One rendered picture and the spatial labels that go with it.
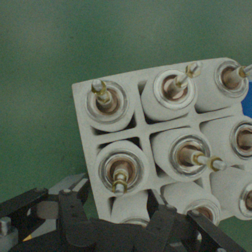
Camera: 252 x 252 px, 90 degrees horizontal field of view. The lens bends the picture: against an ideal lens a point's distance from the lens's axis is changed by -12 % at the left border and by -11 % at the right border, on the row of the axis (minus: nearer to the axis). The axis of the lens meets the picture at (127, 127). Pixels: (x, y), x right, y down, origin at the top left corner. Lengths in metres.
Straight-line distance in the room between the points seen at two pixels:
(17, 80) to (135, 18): 0.52
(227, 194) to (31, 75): 0.69
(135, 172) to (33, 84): 0.50
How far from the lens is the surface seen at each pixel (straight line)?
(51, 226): 0.30
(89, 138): 0.32
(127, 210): 0.28
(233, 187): 0.34
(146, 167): 0.25
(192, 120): 0.34
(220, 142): 0.30
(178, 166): 0.25
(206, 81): 0.30
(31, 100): 0.61
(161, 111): 0.25
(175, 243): 0.64
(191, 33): 0.68
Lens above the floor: 0.49
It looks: 87 degrees down
